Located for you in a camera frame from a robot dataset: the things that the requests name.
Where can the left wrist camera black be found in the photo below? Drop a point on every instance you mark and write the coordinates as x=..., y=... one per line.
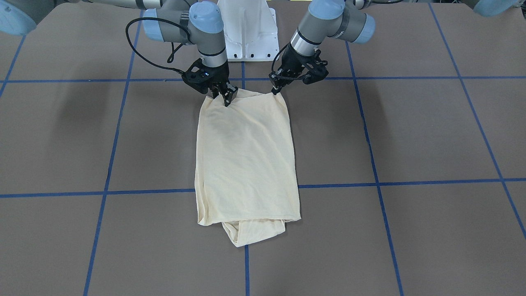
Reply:
x=316, y=68

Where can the cream long-sleeve printed shirt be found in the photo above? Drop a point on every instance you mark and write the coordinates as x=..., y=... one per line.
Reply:
x=245, y=177

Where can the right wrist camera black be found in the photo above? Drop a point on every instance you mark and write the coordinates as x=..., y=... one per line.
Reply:
x=194, y=77

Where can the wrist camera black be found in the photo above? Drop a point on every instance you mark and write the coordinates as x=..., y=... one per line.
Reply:
x=194, y=77
x=316, y=68

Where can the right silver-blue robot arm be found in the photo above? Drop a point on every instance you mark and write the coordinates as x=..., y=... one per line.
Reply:
x=181, y=22

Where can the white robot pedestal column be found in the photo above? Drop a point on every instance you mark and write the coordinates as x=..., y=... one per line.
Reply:
x=250, y=29

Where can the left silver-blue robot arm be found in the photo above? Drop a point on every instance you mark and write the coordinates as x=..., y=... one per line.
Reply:
x=337, y=42

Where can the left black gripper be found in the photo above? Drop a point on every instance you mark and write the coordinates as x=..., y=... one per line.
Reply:
x=295, y=61

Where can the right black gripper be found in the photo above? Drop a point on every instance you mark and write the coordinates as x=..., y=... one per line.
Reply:
x=219, y=76

